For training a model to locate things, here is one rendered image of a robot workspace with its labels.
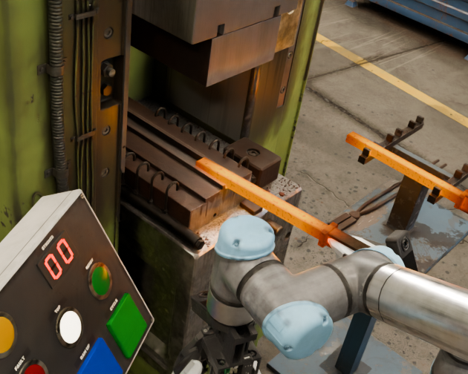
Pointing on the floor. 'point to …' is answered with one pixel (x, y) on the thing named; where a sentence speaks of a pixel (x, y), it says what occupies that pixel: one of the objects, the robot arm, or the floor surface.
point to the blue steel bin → (443, 18)
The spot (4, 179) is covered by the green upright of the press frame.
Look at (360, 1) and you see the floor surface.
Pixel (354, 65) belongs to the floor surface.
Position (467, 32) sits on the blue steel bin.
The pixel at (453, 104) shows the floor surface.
